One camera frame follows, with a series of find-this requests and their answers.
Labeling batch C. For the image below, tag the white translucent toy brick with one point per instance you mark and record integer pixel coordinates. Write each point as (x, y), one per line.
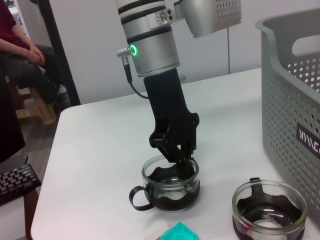
(158, 231)

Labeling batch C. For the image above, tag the bystander hand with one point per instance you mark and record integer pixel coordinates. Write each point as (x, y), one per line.
(37, 56)

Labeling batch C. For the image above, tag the seated person red shirt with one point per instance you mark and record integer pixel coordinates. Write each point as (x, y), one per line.
(15, 67)

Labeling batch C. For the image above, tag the teal square toy brick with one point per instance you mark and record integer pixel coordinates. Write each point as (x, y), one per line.
(178, 232)

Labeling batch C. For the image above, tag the grey perforated storage bin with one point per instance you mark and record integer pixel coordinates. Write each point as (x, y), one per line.
(280, 112)

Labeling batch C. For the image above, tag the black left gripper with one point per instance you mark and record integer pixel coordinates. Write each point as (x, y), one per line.
(170, 112)

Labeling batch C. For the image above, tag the glass teacup black holder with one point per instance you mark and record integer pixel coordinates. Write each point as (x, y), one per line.
(172, 202)
(270, 200)

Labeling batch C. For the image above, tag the black computer keyboard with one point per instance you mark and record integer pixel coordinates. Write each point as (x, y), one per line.
(17, 182)

